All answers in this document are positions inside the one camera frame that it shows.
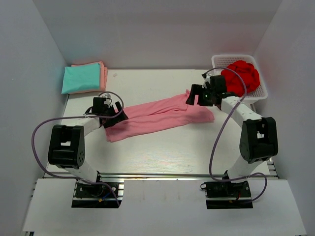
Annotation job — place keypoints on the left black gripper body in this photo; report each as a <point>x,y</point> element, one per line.
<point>111,121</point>

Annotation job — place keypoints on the pink t shirt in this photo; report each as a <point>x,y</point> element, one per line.
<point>158,116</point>

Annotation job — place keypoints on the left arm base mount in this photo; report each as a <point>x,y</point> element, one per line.
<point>96,196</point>

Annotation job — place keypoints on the white plastic basket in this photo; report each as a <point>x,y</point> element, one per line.
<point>226,59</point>

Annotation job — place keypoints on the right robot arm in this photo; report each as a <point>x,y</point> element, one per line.
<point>258,140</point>

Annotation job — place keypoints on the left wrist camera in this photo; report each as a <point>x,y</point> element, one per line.
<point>106,95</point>

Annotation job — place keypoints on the folded teal t shirt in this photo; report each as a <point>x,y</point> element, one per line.
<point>81,78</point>

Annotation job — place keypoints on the folded salmon t shirt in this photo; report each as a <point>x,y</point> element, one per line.
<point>103,78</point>

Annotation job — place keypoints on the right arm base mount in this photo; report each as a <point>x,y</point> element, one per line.
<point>227,195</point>

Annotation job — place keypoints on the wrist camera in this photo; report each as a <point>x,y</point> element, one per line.
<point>106,95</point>
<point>206,77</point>

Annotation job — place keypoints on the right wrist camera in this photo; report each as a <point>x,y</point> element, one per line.
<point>206,77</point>

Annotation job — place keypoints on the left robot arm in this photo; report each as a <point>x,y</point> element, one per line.
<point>67,143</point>

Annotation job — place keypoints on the red crumpled t shirt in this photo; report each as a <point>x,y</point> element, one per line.
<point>248,73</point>

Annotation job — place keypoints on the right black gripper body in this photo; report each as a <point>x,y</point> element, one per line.
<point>208,93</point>

